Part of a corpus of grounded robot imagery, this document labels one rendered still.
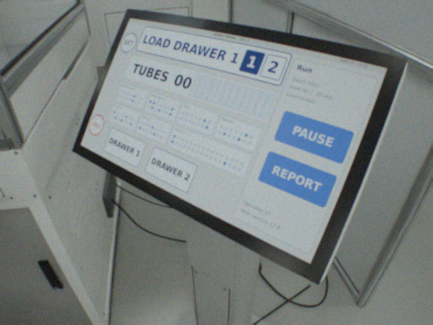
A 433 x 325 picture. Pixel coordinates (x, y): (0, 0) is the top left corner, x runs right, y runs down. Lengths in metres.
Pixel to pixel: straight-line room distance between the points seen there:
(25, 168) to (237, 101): 0.53
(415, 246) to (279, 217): 1.57
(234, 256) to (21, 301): 0.84
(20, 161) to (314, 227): 0.64
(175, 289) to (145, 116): 1.10
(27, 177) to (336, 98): 0.68
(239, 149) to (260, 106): 0.07
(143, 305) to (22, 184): 0.87
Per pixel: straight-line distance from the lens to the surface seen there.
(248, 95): 0.49
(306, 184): 0.44
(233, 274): 0.76
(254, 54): 0.51
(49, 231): 0.97
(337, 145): 0.44
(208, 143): 0.49
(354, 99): 0.45
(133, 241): 1.76
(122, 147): 0.60
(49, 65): 1.04
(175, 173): 0.52
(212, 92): 0.51
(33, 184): 0.85
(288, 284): 1.59
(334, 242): 0.43
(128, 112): 0.60
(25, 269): 1.15
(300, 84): 0.47
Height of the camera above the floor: 1.32
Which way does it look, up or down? 37 degrees down
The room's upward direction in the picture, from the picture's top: straight up
